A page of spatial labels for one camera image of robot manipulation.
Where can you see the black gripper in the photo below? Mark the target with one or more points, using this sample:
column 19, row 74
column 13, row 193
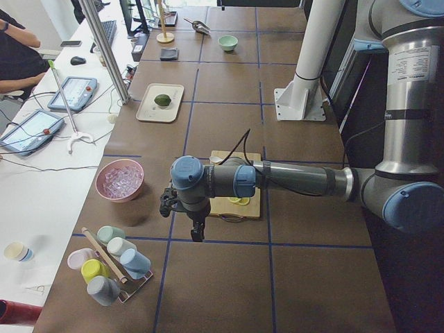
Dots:
column 199, row 214

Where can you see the light green bowl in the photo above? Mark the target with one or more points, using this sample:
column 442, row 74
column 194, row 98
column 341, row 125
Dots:
column 228, row 43

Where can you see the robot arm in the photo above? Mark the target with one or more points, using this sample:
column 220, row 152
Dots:
column 401, row 189

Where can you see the pink bowl of ice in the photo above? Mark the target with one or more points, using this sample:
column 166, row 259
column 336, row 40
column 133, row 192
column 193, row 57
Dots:
column 120, row 181

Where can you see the bamboo cutting board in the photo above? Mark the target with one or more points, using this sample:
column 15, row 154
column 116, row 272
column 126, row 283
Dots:
column 222, row 208

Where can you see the blue cup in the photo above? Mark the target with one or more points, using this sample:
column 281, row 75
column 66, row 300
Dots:
column 135, row 263

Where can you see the white cup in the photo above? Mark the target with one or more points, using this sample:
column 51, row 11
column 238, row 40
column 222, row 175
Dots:
column 117, row 246

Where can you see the cup rack with wooden bar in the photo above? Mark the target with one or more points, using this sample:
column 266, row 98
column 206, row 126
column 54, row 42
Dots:
column 129, row 287

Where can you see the light green cup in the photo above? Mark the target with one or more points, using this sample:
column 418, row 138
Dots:
column 108, row 232

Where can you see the grey cup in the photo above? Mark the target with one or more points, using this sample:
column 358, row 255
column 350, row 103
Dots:
column 104, row 290

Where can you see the yellow cup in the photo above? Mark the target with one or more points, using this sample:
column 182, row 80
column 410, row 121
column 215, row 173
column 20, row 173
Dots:
column 93, row 268

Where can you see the pink cup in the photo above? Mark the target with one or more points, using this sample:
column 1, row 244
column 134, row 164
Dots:
column 78, row 257

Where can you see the white rabbit tray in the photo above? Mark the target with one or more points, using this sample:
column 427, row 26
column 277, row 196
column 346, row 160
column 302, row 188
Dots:
column 149, row 111

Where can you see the green avocado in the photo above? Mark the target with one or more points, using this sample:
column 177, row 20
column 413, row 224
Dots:
column 162, row 100

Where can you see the reacher grabber tool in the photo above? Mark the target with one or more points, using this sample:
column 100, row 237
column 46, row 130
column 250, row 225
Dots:
column 76, row 136

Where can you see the grey folded cloth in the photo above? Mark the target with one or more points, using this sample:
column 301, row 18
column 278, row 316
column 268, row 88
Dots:
column 169, row 54

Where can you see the far teach pendant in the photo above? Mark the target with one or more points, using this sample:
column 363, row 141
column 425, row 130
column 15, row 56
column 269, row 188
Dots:
column 78, row 91

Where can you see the teach pendant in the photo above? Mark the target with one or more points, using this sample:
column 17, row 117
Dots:
column 78, row 91
column 32, row 133

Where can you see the paper cup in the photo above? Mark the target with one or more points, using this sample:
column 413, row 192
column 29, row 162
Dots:
column 18, row 251

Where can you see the near teach pendant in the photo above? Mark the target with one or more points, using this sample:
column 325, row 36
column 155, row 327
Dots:
column 32, row 133

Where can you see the wooden mug tree stand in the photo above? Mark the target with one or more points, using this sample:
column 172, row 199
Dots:
column 164, row 37

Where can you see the black box with label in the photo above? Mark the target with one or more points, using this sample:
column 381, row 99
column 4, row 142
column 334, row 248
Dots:
column 139, row 43

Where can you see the red object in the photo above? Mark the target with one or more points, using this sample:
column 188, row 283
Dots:
column 17, row 313

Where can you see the metal scoop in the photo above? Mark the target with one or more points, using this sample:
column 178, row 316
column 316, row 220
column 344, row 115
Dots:
column 199, row 26

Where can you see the black computer mouse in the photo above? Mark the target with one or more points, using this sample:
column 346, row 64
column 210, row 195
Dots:
column 77, row 60

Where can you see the black keyboard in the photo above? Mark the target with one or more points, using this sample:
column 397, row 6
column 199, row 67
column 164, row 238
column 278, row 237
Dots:
column 110, row 29

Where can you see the smartphone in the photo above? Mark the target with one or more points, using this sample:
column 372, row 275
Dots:
column 70, row 43

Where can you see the seated person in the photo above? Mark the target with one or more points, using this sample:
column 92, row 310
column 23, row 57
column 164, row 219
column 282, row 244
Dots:
column 22, row 67

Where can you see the aluminium frame post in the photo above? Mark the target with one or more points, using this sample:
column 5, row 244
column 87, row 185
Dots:
column 93, row 20

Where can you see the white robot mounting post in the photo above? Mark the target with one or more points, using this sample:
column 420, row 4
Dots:
column 301, row 99

